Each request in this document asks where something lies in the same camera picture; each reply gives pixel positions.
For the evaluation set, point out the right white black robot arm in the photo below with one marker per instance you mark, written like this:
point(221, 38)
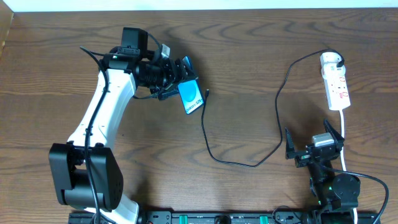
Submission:
point(337, 194)

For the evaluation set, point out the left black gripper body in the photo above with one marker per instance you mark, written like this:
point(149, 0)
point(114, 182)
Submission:
point(179, 76)

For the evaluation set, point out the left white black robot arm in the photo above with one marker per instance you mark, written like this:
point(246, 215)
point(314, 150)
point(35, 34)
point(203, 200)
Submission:
point(85, 173)

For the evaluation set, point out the blue screen Galaxy smartphone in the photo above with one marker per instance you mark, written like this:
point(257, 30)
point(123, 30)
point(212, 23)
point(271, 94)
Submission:
point(190, 95)

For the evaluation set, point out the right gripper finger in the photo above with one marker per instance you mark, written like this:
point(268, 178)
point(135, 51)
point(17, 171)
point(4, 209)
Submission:
point(337, 137)
point(289, 148)

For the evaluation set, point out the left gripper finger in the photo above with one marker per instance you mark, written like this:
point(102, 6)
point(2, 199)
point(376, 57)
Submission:
point(189, 73)
point(165, 93)

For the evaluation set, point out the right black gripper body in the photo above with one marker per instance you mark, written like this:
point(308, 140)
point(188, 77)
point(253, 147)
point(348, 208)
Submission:
point(311, 152)

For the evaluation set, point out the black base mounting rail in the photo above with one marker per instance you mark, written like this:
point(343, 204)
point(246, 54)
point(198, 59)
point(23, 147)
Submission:
point(279, 216)

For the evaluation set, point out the white charger plug adapter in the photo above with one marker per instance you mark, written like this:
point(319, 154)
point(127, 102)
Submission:
point(332, 65)

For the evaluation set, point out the white power strip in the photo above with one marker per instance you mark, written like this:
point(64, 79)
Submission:
point(337, 93)

